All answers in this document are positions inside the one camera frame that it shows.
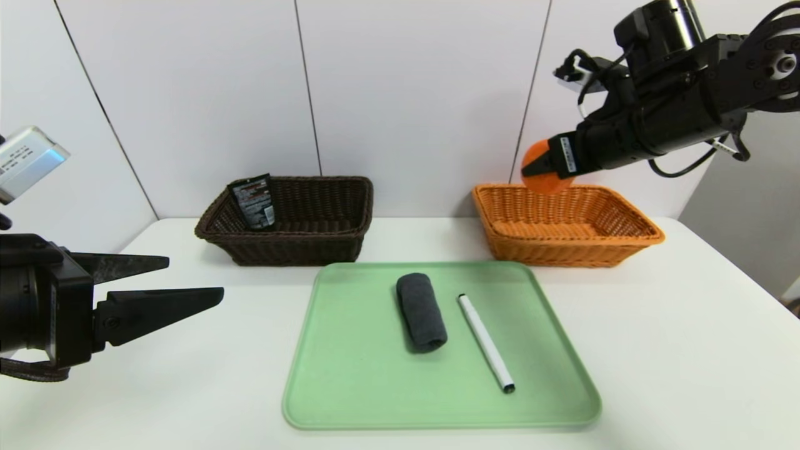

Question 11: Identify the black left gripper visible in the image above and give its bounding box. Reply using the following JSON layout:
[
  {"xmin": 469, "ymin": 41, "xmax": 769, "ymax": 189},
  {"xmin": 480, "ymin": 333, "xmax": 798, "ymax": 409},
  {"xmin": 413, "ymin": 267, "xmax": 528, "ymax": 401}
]
[{"xmin": 0, "ymin": 234, "xmax": 224, "ymax": 369}]

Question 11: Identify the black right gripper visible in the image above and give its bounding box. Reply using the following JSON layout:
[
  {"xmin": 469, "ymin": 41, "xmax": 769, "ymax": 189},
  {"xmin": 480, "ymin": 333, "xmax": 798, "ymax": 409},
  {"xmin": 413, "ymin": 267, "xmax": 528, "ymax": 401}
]
[{"xmin": 521, "ymin": 107, "xmax": 644, "ymax": 179}]

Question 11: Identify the orange fruit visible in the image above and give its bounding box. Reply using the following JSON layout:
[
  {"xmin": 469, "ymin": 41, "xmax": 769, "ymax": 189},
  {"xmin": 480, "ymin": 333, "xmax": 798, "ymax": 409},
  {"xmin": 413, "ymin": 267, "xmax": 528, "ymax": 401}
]
[{"xmin": 521, "ymin": 140, "xmax": 576, "ymax": 195}]

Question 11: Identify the black cosmetic tube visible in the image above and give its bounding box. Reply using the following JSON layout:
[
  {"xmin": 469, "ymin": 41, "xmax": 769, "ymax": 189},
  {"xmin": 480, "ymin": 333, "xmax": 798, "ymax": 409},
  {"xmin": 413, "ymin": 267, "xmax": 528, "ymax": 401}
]
[{"xmin": 226, "ymin": 173, "xmax": 278, "ymax": 231}]

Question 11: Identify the white marker pen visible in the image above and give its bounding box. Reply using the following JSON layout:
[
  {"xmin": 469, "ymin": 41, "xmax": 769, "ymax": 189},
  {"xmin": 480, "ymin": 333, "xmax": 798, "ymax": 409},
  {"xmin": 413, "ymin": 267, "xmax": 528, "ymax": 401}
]
[{"xmin": 457, "ymin": 293, "xmax": 516, "ymax": 394}]

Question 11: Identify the dark grey towel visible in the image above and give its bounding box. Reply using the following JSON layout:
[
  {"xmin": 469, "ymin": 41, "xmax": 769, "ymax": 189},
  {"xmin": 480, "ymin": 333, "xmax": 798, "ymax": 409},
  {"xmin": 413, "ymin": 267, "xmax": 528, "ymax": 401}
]
[{"xmin": 396, "ymin": 272, "xmax": 448, "ymax": 354}]

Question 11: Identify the orange wicker basket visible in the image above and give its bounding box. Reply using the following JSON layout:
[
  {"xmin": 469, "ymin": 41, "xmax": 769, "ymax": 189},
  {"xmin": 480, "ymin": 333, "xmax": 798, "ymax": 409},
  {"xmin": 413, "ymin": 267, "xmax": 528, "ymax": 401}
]
[{"xmin": 471, "ymin": 183, "xmax": 666, "ymax": 269}]

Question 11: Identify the dark brown wicker basket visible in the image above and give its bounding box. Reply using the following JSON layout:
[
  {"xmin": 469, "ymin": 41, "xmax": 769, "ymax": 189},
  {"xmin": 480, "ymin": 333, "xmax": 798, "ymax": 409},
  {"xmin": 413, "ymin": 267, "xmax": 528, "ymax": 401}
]
[{"xmin": 194, "ymin": 176, "xmax": 374, "ymax": 267}]

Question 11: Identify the light green plastic tray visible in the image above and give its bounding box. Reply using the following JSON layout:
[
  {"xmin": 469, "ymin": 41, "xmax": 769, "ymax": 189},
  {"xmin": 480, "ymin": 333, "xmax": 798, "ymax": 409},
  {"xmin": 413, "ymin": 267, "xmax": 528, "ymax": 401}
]
[{"xmin": 282, "ymin": 261, "xmax": 603, "ymax": 431}]

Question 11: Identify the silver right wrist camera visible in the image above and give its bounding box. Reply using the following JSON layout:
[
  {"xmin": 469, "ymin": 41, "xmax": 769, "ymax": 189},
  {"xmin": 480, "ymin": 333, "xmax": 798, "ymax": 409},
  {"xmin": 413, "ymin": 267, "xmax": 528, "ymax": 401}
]
[{"xmin": 554, "ymin": 52, "xmax": 604, "ymax": 94}]

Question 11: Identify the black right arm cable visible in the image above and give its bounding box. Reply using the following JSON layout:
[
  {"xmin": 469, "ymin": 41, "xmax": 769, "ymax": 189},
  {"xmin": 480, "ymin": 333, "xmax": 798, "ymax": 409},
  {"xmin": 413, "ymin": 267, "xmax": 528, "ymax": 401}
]
[{"xmin": 647, "ymin": 112, "xmax": 751, "ymax": 179}]

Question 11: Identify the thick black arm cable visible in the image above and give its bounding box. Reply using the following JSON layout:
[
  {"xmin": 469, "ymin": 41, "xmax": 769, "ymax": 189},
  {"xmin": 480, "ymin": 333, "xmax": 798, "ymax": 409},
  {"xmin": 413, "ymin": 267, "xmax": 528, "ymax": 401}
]
[{"xmin": 0, "ymin": 357, "xmax": 71, "ymax": 383}]

